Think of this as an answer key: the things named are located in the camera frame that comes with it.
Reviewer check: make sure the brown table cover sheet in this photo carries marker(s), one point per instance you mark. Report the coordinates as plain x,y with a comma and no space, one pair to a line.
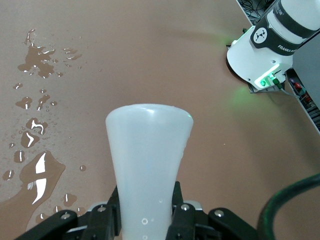
150,50

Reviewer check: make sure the translucent squeeze bottle orange cap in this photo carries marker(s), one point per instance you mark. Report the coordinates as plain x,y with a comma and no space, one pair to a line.
147,155

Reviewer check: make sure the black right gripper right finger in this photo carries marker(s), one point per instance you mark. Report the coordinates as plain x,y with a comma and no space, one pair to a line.
187,222

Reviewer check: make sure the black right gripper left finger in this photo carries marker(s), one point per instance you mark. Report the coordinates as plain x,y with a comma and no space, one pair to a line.
100,222

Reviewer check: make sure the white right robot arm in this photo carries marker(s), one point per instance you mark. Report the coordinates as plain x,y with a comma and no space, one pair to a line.
252,62

